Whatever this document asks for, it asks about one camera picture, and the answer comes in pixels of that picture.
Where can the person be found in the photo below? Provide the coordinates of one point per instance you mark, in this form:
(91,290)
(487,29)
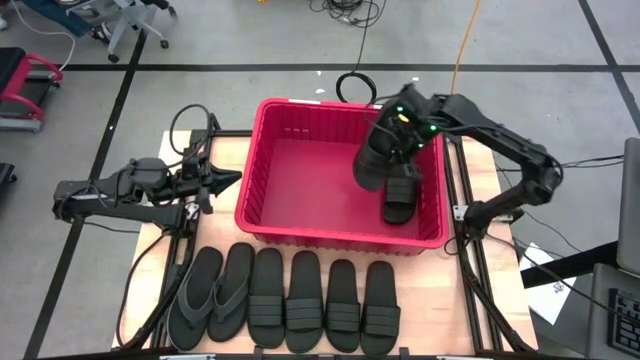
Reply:
(55,12)

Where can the silver metal bracket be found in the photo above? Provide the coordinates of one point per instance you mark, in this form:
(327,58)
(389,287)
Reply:
(459,212)
(452,358)
(187,357)
(189,212)

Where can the black keyboard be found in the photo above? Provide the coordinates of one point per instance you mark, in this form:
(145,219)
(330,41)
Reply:
(625,325)

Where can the red plastic bin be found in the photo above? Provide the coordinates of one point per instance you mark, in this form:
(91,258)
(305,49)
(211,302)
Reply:
(310,190)

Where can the grey office chair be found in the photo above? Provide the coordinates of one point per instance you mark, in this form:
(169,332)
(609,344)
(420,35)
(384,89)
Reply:
(125,22)

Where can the black rubber flip-flop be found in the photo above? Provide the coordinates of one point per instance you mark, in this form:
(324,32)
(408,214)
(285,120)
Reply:
(187,325)
(240,265)

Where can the grey monitor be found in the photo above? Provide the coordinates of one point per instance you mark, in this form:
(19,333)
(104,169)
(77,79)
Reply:
(631,210)

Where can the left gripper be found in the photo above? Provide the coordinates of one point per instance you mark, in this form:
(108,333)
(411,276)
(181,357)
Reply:
(205,185)

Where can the black table clamp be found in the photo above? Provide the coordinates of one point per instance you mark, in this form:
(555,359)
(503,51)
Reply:
(258,351)
(404,352)

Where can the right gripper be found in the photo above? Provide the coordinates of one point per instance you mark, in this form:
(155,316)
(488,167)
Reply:
(402,137)

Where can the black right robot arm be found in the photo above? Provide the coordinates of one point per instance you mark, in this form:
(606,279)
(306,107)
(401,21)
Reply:
(500,140)

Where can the black desk bar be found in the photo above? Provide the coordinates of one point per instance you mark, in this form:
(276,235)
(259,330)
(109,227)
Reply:
(570,265)

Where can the yellow tape tag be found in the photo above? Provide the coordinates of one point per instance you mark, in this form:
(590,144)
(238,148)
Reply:
(402,118)

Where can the black floor object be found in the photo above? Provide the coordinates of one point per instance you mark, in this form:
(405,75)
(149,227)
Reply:
(5,175)

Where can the black aluminium rig frame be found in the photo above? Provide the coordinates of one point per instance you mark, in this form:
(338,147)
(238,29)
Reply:
(230,133)
(467,270)

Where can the grey desk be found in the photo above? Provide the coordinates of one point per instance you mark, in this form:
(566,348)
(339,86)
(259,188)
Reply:
(600,310)

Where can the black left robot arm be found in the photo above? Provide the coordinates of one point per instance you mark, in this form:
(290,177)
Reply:
(125,212)

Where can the black rubber slide sandal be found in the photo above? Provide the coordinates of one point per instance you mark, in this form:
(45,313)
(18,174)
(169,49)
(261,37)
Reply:
(380,282)
(266,270)
(305,272)
(400,210)
(370,170)
(342,280)

